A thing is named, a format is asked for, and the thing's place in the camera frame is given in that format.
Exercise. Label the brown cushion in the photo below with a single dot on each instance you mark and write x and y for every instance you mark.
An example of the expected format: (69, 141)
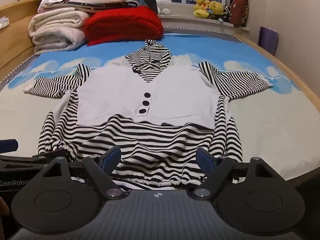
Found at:
(239, 11)

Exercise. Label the white fluffy folded blanket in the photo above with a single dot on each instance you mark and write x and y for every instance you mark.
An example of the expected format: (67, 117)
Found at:
(57, 32)

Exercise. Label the black white striped hooded top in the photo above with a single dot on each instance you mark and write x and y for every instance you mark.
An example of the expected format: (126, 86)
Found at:
(150, 100)

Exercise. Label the black white striped plush toy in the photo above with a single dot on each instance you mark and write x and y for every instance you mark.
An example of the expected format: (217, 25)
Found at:
(226, 12)

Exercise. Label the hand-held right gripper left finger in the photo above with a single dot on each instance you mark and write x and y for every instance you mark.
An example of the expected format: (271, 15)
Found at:
(111, 158)

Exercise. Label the purple board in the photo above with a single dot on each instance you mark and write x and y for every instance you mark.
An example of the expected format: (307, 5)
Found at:
(268, 41)

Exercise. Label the red knitted blanket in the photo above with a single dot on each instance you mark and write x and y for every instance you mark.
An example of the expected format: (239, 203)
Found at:
(122, 25)

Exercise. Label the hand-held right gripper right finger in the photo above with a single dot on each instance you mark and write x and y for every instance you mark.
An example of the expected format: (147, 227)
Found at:
(205, 160)

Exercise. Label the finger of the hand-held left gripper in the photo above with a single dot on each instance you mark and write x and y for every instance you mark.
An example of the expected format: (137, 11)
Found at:
(8, 145)

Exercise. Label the blue white patterned bed mat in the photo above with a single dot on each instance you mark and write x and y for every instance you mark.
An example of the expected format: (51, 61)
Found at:
(212, 47)

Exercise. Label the dark patterned folded cloth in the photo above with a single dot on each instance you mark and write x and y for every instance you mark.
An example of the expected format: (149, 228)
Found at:
(105, 6)

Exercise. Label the yellow plush toy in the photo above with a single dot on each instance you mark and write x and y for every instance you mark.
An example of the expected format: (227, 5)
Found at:
(200, 8)
(216, 7)

